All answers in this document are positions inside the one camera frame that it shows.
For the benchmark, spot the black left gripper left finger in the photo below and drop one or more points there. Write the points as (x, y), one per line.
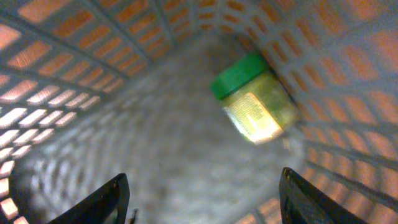
(108, 204)

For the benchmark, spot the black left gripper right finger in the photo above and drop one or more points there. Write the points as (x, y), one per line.
(302, 202)

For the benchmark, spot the green lid spice jar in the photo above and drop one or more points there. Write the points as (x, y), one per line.
(254, 99)

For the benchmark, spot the dark grey plastic basket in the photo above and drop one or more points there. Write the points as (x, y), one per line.
(92, 89)

